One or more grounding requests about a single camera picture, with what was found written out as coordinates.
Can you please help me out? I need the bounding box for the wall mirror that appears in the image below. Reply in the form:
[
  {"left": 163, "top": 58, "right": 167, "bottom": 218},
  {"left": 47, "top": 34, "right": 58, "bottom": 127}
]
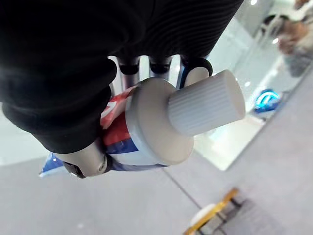
[{"left": 193, "top": 0, "right": 313, "bottom": 171}]

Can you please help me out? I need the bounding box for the red white blue toothpaste tube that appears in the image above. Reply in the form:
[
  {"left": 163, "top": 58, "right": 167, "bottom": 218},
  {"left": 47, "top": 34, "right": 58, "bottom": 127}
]
[{"left": 38, "top": 69, "right": 246, "bottom": 178}]

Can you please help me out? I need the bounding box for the blue round cup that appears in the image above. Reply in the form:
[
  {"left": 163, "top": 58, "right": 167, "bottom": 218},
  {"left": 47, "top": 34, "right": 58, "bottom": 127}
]
[{"left": 253, "top": 88, "right": 284, "bottom": 115}]

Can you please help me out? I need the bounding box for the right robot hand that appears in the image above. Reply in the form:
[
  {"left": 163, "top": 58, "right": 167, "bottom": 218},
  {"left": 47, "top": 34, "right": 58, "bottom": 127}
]
[{"left": 0, "top": 0, "right": 245, "bottom": 179}]

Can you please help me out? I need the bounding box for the white round dish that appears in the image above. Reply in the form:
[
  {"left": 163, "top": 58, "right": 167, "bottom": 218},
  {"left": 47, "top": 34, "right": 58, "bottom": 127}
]
[{"left": 189, "top": 203, "right": 222, "bottom": 230}]

